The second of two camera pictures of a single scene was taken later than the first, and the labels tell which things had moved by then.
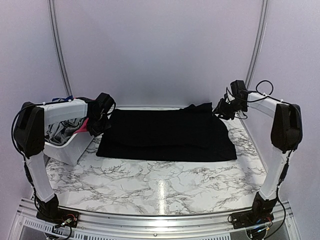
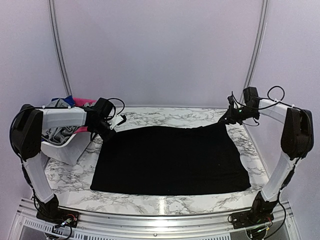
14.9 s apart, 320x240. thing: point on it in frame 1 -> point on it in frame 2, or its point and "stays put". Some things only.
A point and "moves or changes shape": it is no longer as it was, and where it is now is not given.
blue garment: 71,97 stays put
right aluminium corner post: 258,45 stays put
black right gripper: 221,110 -> 230,118
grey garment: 60,132 stays put
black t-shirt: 193,132 moves or changes shape
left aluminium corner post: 65,74 stays put
